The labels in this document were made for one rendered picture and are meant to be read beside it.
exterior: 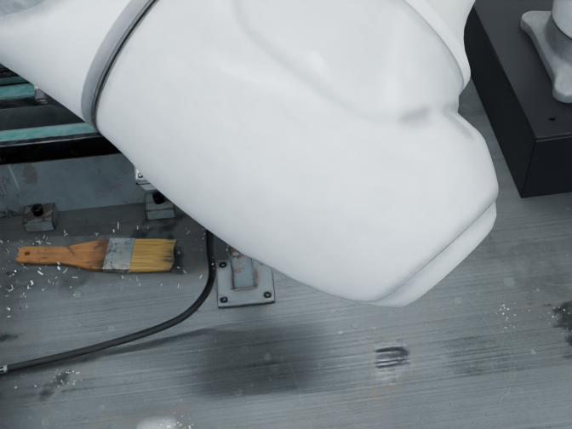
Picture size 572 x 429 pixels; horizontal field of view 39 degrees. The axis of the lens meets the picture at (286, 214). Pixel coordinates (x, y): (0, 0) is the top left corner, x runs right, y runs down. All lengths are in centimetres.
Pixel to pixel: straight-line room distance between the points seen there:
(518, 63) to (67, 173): 61
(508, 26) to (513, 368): 49
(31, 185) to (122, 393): 31
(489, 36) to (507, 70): 8
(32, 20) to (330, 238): 15
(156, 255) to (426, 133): 74
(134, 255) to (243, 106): 73
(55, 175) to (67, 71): 73
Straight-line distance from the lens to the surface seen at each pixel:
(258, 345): 94
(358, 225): 31
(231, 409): 90
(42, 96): 59
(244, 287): 98
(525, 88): 108
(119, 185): 108
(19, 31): 35
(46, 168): 107
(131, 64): 33
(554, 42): 111
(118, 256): 104
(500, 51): 114
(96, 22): 34
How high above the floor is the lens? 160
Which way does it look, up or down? 49 degrees down
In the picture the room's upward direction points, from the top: 5 degrees counter-clockwise
